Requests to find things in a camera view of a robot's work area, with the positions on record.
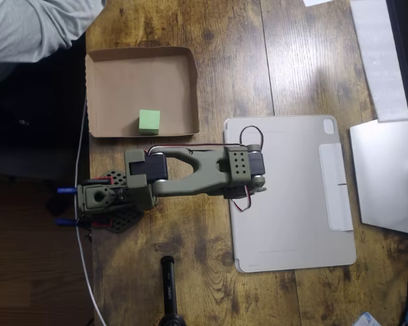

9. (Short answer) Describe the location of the black tripod pole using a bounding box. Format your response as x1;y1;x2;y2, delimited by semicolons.
158;256;188;326

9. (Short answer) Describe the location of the person in grey shirt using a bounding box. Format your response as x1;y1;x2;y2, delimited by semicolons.
0;0;108;91

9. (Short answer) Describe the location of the white cable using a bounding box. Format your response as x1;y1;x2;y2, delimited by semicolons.
73;101;108;326

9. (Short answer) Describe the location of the silver monitor stand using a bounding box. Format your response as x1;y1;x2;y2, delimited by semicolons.
349;119;408;236

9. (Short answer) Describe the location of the green foam cube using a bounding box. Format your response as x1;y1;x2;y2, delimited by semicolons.
137;109;161;136

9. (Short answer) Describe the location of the brown cardboard tray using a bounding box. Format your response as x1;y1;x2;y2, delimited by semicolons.
84;46;201;139

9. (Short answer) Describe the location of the grey foam sheet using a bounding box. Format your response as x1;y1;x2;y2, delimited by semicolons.
349;0;408;123

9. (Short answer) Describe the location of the red black servo wire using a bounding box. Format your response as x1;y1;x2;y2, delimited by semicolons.
231;188;253;213
148;125;265;157

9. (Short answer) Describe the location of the tablet in beige case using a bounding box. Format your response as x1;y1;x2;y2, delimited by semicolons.
223;114;357;274

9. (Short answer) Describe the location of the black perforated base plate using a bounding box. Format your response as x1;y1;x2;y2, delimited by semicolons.
88;168;146;235

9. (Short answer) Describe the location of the white blue packet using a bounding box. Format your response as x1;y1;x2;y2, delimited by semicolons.
353;311;381;326

